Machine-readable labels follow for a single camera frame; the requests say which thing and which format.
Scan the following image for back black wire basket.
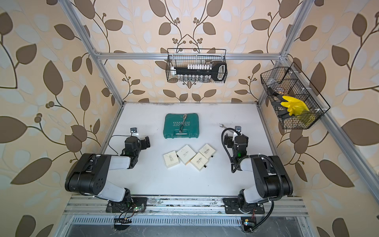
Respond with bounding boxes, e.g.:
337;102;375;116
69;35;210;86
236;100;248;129
164;47;228;83

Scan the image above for cream jewelry box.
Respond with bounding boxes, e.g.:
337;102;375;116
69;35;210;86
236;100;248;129
163;151;180;168
199;144;216;160
190;153;209;171
176;145;196;165

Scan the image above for green plastic tool case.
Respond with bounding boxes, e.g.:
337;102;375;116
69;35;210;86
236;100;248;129
163;113;199;139

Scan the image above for black socket holder tool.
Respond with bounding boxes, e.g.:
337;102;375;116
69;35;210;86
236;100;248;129
169;61;228;82

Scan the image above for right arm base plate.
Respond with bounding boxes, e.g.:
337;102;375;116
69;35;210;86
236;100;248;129
223;197;265;215

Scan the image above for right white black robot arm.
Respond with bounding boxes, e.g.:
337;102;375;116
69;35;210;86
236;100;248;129
221;128;294;212

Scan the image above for right black wire basket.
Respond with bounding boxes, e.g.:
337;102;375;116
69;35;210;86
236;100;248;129
260;62;331;129

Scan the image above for yellow rubber glove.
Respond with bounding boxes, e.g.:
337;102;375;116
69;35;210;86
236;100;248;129
281;96;310;116

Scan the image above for silver wrench on case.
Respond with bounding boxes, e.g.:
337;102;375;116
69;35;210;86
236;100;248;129
179;114;187;133

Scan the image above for black pliers in basket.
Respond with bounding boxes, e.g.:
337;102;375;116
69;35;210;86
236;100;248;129
268;87;290;119

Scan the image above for black wire basket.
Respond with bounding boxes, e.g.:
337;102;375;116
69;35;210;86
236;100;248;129
260;62;331;129
164;47;228;83

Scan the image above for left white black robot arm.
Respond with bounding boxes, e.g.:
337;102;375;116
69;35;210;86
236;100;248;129
65;136;151;203

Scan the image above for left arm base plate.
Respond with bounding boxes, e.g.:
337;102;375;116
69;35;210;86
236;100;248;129
106;197;148;213

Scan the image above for aluminium front rail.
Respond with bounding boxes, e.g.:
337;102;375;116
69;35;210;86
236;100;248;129
63;195;309;217

